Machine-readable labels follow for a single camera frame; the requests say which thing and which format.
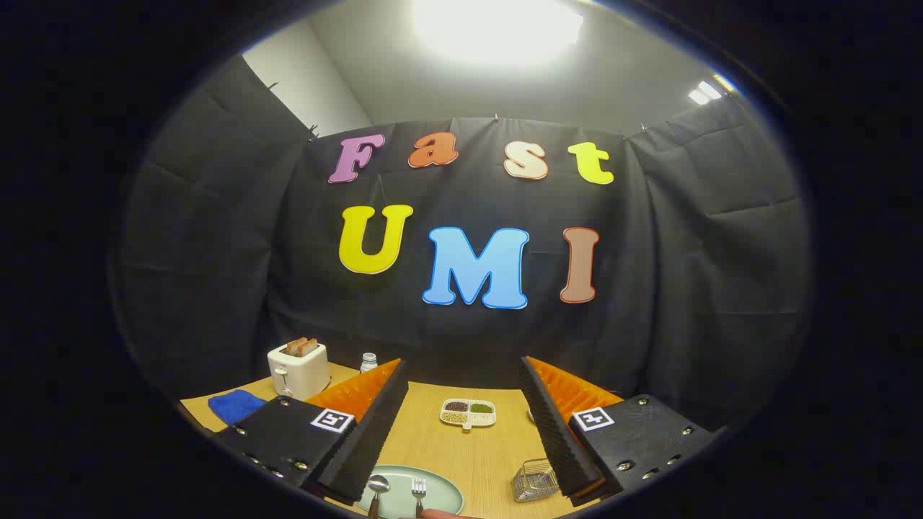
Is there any black backdrop cloth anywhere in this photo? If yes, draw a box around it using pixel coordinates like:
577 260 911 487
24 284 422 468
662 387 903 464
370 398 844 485
115 54 812 433

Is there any metal spoon dark handle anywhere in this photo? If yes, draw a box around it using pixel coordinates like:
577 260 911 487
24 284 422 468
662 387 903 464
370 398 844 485
366 474 391 518

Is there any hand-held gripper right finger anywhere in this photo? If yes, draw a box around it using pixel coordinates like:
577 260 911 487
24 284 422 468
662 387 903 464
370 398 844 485
519 355 722 507

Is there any white divided dish with beans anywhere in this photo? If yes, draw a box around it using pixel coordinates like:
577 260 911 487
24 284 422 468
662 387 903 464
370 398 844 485
440 398 498 431

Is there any blue folded cloth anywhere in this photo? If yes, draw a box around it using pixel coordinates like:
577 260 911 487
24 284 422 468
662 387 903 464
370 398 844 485
208 389 269 426

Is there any pale green plate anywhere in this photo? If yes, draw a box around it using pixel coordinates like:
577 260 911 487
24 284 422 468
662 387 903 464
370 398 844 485
353 465 466 519

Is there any metal wire basket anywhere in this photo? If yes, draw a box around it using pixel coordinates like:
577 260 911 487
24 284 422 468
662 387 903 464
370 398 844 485
512 458 562 503

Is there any small ceiling light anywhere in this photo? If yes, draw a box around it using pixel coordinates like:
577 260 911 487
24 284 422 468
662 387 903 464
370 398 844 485
687 79 724 106

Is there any large ceiling light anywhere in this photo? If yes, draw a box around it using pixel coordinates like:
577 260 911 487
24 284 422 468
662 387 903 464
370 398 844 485
412 0 585 69

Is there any white toaster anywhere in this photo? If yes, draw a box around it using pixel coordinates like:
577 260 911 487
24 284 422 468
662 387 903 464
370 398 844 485
267 342 332 402

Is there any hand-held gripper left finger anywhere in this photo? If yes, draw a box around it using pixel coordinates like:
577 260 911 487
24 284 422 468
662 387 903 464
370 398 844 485
213 358 410 505

